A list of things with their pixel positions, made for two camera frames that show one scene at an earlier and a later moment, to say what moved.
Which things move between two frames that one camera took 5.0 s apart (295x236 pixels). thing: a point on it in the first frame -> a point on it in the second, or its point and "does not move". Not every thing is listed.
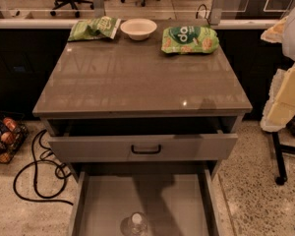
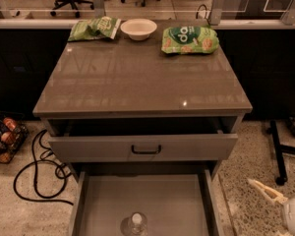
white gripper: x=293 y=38 -> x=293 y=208
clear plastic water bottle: x=135 y=224 does not move
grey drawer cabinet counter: x=124 y=110 does not move
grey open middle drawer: x=174 y=203 does not move
